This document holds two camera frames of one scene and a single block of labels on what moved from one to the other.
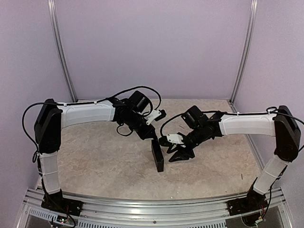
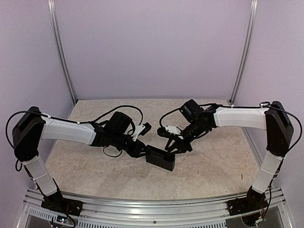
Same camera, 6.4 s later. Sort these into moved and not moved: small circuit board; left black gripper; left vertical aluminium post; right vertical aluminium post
Moved: left black gripper
Not moved: small circuit board; right vertical aluminium post; left vertical aluminium post
